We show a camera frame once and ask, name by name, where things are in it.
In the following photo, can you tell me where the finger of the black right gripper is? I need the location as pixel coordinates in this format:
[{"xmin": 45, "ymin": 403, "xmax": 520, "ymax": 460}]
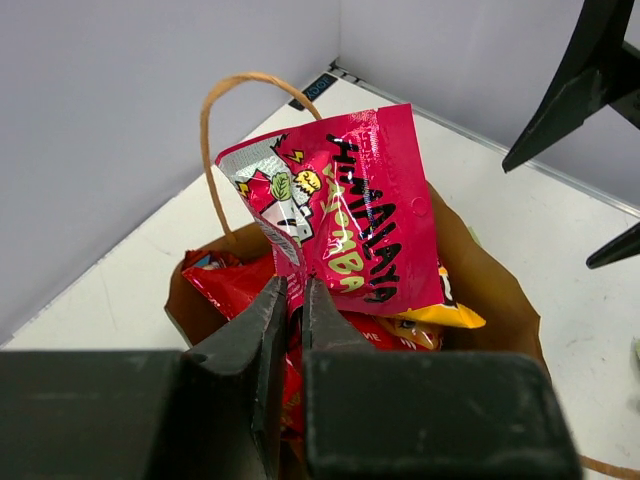
[
  {"xmin": 586, "ymin": 223, "xmax": 640, "ymax": 269},
  {"xmin": 502, "ymin": 0, "xmax": 639, "ymax": 172}
]

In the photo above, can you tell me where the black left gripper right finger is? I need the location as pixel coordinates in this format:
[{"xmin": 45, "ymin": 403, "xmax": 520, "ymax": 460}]
[{"xmin": 302, "ymin": 279, "xmax": 583, "ymax": 479}]

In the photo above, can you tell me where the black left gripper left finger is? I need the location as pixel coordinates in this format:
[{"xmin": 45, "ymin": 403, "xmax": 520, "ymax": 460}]
[{"xmin": 1, "ymin": 277, "xmax": 286, "ymax": 479}]

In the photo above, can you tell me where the yellow candy packet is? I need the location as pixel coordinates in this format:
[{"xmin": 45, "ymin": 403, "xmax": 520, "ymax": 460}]
[{"xmin": 394, "ymin": 261, "xmax": 486, "ymax": 329}]

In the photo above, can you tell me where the red cookie snack bag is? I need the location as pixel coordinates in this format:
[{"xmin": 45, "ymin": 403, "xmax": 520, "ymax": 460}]
[{"xmin": 180, "ymin": 249, "xmax": 441, "ymax": 441}]

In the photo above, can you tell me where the pink candy packet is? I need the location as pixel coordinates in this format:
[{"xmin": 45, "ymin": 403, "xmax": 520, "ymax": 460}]
[{"xmin": 215, "ymin": 104, "xmax": 443, "ymax": 316}]

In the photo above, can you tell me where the green paper bag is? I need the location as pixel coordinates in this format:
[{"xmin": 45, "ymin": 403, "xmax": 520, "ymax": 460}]
[{"xmin": 165, "ymin": 72, "xmax": 544, "ymax": 361}]

